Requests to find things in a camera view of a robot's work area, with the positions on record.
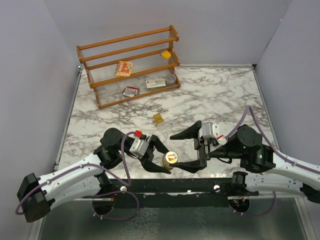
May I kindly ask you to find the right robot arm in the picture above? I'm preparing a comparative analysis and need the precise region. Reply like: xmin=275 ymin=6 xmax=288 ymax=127
xmin=170 ymin=120 xmax=320 ymax=204

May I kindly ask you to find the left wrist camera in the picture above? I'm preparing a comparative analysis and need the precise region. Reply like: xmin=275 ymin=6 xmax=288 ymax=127
xmin=129 ymin=130 xmax=149 ymax=158

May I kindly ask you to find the wooden three-tier shelf rack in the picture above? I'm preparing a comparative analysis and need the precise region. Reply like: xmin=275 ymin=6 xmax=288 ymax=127
xmin=76 ymin=25 xmax=181 ymax=109

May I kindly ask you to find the white green stapler box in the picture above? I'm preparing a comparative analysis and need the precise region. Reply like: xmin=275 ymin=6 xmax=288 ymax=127
xmin=145 ymin=78 xmax=167 ymax=91

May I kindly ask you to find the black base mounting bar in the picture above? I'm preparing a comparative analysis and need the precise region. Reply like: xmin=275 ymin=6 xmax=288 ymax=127
xmin=81 ymin=174 xmax=260 ymax=210

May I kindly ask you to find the clear pill bottle gold lid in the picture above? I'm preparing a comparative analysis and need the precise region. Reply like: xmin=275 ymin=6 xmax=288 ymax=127
xmin=162 ymin=151 xmax=178 ymax=171

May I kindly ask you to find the red white staples packet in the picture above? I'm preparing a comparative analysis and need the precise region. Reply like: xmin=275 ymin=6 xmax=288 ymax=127
xmin=122 ymin=86 xmax=140 ymax=97

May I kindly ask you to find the orange spiral notebook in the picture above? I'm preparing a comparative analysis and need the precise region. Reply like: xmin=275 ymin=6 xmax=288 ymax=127
xmin=114 ymin=61 xmax=134 ymax=77

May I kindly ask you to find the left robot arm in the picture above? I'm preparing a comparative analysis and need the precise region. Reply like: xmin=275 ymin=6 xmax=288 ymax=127
xmin=15 ymin=127 xmax=170 ymax=223

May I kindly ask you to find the clear round pin jar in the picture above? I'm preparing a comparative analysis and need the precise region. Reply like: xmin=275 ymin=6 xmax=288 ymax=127
xmin=165 ymin=74 xmax=176 ymax=87

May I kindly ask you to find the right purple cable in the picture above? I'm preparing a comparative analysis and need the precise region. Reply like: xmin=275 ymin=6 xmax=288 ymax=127
xmin=224 ymin=105 xmax=320 ymax=175

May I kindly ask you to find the yellow weekly pill organizer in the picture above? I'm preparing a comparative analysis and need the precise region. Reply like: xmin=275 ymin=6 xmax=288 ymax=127
xmin=153 ymin=113 xmax=166 ymax=126

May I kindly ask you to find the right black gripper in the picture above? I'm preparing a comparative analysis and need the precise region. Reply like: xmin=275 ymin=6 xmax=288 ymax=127
xmin=169 ymin=120 xmax=243 ymax=171

